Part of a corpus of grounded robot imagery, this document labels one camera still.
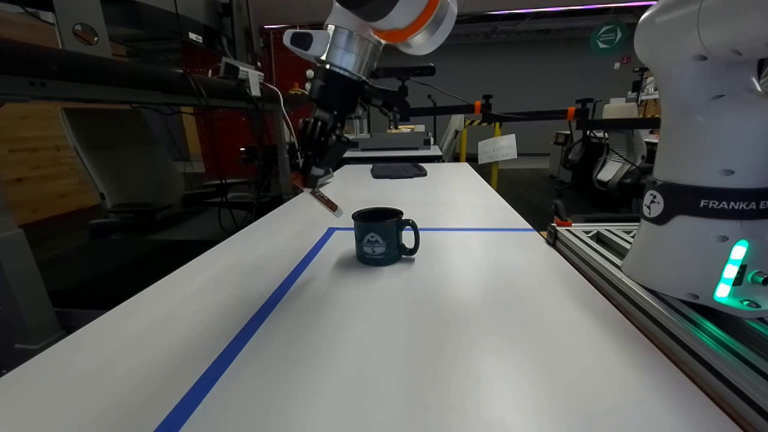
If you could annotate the black boom rod orange clamps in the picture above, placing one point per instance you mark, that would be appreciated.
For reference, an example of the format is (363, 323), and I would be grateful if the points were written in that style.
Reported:
(528, 114)

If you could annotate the black shelf beam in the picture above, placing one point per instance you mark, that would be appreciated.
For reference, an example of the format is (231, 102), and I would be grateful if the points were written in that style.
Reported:
(96, 76)

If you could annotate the black flat pad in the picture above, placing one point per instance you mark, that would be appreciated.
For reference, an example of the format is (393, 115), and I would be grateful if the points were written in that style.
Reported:
(399, 170)

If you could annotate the yellow post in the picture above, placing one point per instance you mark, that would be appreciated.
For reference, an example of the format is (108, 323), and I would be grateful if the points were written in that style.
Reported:
(494, 175)

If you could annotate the dark green mug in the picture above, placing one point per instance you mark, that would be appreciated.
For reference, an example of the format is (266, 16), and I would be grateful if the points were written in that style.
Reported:
(375, 242)

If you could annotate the green round sign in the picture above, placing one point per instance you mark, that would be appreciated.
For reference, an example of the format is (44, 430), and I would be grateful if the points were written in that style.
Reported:
(607, 40)

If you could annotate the light wooden wall panel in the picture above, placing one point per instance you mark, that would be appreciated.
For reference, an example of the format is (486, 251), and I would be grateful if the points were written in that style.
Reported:
(39, 168)

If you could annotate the grey metal box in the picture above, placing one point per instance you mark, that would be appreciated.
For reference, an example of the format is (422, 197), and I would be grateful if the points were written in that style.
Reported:
(127, 160)

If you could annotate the red machine housing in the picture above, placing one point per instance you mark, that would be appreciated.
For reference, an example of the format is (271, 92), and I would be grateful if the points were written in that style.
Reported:
(228, 144)

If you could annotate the grey column red label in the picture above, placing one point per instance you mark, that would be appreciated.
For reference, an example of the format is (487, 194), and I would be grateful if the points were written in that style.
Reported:
(79, 32)

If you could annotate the white background table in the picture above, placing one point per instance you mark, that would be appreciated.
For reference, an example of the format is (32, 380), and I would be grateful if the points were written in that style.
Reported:
(399, 152)

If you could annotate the white paper sign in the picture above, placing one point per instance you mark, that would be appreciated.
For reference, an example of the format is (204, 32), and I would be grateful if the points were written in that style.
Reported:
(497, 149)

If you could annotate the grey metal post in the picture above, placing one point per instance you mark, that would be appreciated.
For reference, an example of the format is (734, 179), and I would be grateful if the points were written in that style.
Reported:
(25, 296)

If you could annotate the red marker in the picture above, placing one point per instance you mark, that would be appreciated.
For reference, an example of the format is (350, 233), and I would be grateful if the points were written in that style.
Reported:
(327, 199)

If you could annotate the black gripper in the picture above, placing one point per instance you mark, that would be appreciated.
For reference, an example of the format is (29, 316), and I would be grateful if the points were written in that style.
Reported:
(333, 98)

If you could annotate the red tool cabinet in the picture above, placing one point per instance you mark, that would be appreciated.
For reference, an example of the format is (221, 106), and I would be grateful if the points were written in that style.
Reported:
(278, 73)

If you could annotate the aluminium rail base frame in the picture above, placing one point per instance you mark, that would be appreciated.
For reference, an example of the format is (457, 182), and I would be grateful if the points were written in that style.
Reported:
(624, 278)

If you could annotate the white power strip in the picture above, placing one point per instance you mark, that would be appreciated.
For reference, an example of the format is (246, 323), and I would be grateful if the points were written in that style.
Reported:
(242, 76)

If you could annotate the black bar stereo camera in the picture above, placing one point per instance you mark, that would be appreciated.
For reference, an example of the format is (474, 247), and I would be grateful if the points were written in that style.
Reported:
(408, 70)

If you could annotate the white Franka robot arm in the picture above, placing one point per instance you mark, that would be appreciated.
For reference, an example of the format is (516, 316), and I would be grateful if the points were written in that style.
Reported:
(711, 120)

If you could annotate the black background machine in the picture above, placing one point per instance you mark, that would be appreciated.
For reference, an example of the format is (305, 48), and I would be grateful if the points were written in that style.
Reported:
(607, 168)

